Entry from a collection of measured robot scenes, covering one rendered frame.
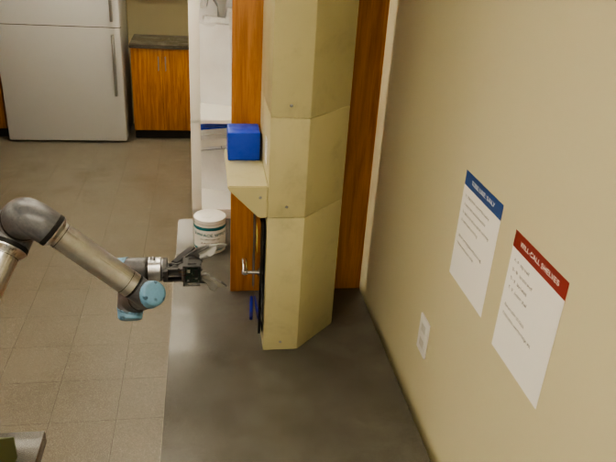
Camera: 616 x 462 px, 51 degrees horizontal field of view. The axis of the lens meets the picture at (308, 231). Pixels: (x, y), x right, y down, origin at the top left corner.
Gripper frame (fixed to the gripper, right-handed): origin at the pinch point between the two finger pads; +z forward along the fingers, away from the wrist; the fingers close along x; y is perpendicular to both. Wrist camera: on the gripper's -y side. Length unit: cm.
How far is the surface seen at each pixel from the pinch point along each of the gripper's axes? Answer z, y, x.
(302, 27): 19, 11, 75
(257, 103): 10, -26, 45
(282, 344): 17.5, 10.7, -23.8
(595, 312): 54, 104, 47
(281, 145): 14.4, 10.9, 43.4
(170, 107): -42, -490, -84
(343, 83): 33, 0, 58
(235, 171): 2.1, -0.6, 31.1
